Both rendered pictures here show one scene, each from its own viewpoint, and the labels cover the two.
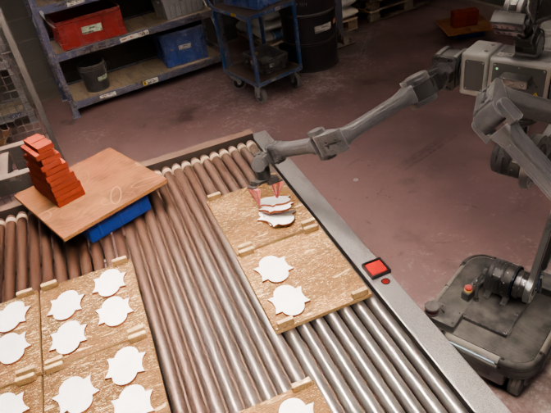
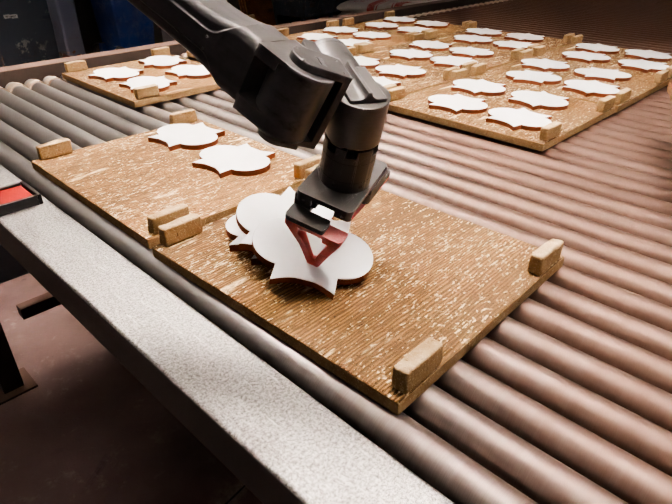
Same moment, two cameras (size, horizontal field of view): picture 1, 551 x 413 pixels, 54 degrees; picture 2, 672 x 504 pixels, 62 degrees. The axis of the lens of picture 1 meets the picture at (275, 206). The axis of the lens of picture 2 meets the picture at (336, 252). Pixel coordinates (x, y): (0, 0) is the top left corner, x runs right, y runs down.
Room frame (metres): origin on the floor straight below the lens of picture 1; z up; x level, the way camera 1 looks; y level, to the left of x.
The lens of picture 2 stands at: (2.35, -0.26, 1.31)
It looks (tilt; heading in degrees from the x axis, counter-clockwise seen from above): 31 degrees down; 151
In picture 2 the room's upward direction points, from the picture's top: straight up
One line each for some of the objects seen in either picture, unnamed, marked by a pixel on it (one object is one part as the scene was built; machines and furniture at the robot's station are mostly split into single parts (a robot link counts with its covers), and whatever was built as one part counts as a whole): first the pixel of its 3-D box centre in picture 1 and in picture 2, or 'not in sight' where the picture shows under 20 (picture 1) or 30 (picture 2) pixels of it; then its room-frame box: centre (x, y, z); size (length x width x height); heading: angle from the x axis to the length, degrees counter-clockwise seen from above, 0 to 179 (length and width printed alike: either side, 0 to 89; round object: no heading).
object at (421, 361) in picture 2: not in sight; (417, 364); (2.04, 0.00, 0.95); 0.06 x 0.02 x 0.03; 108
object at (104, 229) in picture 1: (102, 204); not in sight; (2.01, 0.75, 0.97); 0.31 x 0.31 x 0.10; 39
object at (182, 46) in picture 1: (179, 42); not in sight; (6.05, 0.76, 0.32); 0.50 x 0.41 x 0.37; 110
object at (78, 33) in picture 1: (86, 24); not in sight; (5.66, 1.58, 0.78); 0.66 x 0.45 x 0.28; 114
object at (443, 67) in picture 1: (439, 76); not in sight; (1.73, -0.64, 1.45); 0.09 x 0.08 x 0.12; 44
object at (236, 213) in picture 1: (259, 213); (355, 256); (1.82, 0.07, 0.93); 0.41 x 0.35 x 0.02; 18
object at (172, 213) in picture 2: (311, 229); (168, 218); (1.63, -0.12, 0.95); 0.06 x 0.02 x 0.03; 106
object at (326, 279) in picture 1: (300, 275); (179, 169); (1.41, -0.05, 0.93); 0.41 x 0.35 x 0.02; 16
